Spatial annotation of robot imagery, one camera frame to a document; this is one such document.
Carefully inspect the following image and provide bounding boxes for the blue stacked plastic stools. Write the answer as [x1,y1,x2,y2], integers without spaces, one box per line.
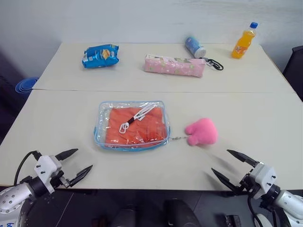
[15,76,40,96]

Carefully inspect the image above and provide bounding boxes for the pink plush keychain toy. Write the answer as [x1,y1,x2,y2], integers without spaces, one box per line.
[185,117,219,146]

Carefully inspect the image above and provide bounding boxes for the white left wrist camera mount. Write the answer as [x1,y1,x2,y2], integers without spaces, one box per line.
[34,155,63,193]

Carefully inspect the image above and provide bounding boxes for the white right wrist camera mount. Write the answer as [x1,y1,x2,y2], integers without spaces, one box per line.
[249,162,278,200]

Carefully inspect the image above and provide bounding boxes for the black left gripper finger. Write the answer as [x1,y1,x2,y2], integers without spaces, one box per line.
[55,148,79,162]
[67,165,93,188]

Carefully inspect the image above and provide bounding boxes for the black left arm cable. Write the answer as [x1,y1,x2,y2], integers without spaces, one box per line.
[14,150,42,185]

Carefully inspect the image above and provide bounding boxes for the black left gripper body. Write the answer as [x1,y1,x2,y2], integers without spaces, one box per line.
[51,157,72,189]

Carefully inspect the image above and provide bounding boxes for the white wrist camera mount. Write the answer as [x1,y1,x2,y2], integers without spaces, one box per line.
[249,162,278,200]
[34,155,63,193]

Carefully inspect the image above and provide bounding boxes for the small metal zipper chain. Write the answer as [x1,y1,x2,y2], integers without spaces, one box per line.
[169,134,190,142]

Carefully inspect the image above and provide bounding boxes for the white cord strap with clip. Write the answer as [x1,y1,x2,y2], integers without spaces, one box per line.
[118,105,157,135]

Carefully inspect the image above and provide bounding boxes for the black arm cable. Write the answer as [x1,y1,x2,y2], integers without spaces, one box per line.
[14,150,42,185]
[247,195,286,227]

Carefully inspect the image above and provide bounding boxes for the blue chips bag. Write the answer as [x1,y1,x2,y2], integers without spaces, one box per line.
[81,44,120,70]

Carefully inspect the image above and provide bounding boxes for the small dark ribbed block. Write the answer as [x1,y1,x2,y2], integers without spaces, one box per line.
[224,214,242,227]

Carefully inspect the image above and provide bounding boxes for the pink floral pencil case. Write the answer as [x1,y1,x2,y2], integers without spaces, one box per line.
[144,53,207,79]

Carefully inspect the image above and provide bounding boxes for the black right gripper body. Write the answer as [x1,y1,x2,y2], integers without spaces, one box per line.
[237,163,261,193]

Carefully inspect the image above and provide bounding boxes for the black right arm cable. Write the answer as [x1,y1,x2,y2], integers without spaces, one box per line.
[247,195,286,227]

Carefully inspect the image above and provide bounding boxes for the orange soda bottle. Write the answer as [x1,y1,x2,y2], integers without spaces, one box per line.
[231,21,259,60]

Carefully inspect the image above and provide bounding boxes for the black pencil case strap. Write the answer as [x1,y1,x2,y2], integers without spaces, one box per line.
[203,57,224,71]

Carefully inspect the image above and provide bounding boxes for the blue cylindrical can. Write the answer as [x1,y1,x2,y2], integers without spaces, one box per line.
[185,35,207,59]

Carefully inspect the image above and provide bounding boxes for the clear pouch with orange cloth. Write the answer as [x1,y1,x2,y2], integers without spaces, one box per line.
[93,100,173,152]

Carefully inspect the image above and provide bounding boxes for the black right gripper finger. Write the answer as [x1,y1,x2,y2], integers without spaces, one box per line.
[227,149,259,168]
[211,167,243,192]

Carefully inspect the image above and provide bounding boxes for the dark chair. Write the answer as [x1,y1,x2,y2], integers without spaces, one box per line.
[282,45,303,101]

